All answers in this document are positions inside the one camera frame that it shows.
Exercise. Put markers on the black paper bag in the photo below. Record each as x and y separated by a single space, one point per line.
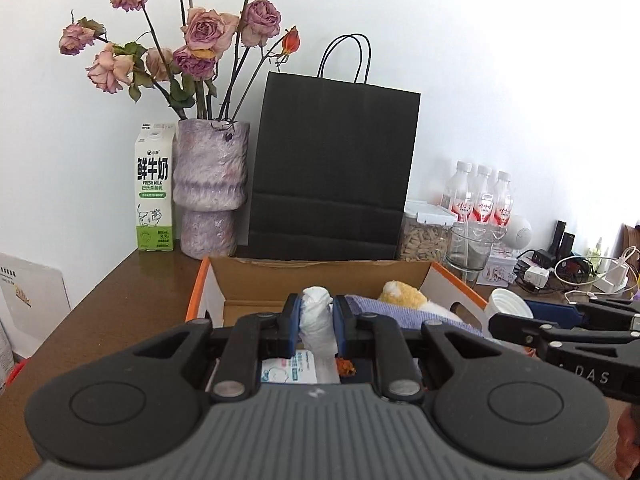
335 170

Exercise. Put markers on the clear jar of seeds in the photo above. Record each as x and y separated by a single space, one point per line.
422 242

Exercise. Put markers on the blue striped cloth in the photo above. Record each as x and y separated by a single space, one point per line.
380 312

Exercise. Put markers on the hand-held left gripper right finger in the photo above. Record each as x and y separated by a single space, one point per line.
340 326

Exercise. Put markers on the white green milk carton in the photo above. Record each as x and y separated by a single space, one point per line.
154 190

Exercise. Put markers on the white paper board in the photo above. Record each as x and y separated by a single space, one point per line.
30 310

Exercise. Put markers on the small orange dried bud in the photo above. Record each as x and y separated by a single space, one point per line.
346 366

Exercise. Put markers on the black power adapter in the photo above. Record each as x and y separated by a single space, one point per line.
540 260

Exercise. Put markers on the white wall charger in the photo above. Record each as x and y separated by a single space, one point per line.
616 277

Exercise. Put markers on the small white plug adapter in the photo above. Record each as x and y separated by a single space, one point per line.
535 277

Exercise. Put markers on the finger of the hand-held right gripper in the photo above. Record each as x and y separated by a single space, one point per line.
555 310
515 327

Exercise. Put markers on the yellow white plush toy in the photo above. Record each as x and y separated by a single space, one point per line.
400 295

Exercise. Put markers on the bunch of dried roses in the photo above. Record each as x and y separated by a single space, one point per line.
205 30

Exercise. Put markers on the pair of black upright devices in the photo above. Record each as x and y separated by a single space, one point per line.
563 240

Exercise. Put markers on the red cardboard box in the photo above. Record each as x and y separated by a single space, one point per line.
300 280

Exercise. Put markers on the face mask packet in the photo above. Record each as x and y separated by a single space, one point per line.
290 370

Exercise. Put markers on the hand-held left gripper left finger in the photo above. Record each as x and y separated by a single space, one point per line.
295 326

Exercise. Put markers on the small green bottles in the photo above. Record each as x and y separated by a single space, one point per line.
595 257

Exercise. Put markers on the white red printed tin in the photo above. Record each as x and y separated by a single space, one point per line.
500 267

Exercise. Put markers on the white round speaker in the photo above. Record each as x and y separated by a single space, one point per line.
517 232

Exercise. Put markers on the person's right hand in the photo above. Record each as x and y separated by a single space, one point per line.
629 440

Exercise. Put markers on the white tissue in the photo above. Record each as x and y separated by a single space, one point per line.
316 320

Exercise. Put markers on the white plastic lid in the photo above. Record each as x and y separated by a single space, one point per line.
507 302

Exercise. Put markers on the empty glass jar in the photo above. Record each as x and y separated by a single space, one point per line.
467 252

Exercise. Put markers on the purple textured vase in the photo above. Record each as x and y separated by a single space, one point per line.
210 175

